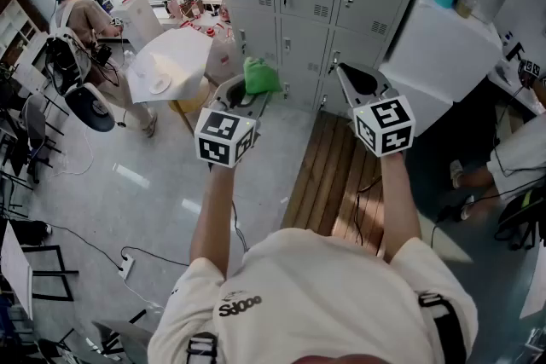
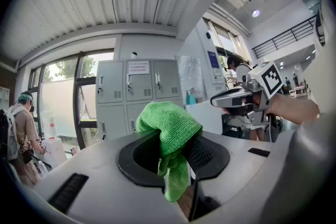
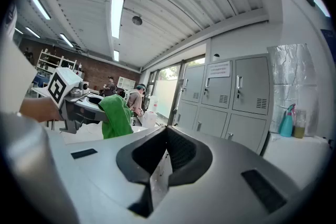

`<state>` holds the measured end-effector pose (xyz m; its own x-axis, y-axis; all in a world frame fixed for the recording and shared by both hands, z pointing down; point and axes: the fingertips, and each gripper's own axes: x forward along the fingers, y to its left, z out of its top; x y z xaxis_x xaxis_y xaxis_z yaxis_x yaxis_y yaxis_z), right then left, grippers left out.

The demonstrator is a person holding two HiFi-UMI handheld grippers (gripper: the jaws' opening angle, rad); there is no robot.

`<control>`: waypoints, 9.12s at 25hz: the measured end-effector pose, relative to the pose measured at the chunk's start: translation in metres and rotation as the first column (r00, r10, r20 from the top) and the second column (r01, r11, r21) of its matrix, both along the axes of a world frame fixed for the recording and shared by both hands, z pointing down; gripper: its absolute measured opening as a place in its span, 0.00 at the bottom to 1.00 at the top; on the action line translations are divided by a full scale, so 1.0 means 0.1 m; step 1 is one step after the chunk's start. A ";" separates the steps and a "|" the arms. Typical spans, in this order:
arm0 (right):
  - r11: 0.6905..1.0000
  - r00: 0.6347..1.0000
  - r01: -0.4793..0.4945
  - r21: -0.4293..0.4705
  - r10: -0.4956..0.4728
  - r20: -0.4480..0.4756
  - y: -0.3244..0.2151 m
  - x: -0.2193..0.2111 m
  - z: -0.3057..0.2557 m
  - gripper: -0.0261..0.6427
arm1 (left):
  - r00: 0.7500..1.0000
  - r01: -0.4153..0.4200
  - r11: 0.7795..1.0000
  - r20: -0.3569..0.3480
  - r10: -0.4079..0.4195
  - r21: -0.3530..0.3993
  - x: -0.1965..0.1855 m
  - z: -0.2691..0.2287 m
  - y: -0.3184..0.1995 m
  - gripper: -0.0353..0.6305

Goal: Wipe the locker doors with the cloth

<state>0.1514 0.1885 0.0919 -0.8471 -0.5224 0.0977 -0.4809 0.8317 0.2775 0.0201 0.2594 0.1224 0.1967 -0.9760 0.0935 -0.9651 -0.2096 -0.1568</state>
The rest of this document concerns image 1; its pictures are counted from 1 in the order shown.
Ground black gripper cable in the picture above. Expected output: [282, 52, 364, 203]
[352, 174, 385, 249]
[229, 199, 251, 253]

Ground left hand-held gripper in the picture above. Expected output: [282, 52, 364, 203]
[194, 74, 271, 170]

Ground white round table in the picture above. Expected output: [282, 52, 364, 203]
[126, 28, 214, 104]

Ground grey metal locker door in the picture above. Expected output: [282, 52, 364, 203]
[279, 15, 333, 78]

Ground clear plastic jug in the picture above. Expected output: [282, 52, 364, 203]
[205, 26, 240, 85]

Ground green wiping cloth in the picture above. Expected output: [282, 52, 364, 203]
[242, 56, 283, 95]

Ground wooden slat board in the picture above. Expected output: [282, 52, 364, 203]
[280, 110, 387, 257]

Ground black backpack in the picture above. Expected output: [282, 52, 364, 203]
[493, 187, 546, 251]

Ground person's right forearm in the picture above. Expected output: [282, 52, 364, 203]
[377, 151, 424, 265]

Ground white plate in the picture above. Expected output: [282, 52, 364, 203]
[148, 73, 172, 95]

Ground brown wire basket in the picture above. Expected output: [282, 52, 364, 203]
[179, 0, 206, 20]

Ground white and navy chair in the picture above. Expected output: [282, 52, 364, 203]
[63, 82, 117, 134]

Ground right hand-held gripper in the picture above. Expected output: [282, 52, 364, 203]
[336, 62, 417, 159]

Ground black floor cable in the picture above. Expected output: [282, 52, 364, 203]
[42, 221, 189, 269]

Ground white t-shirt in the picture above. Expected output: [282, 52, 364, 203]
[147, 228, 479, 364]

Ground black harness strap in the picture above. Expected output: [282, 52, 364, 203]
[417, 292, 468, 364]
[186, 332, 219, 364]

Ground white power strip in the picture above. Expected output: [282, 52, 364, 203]
[118, 253, 136, 280]

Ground black power cable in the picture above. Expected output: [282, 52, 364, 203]
[429, 176, 546, 249]

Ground round wooden table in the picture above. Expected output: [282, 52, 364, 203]
[168, 76, 213, 136]

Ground white wall shelf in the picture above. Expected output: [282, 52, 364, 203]
[0, 0, 49, 70]

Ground person's left forearm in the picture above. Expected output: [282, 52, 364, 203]
[189, 159, 242, 282]

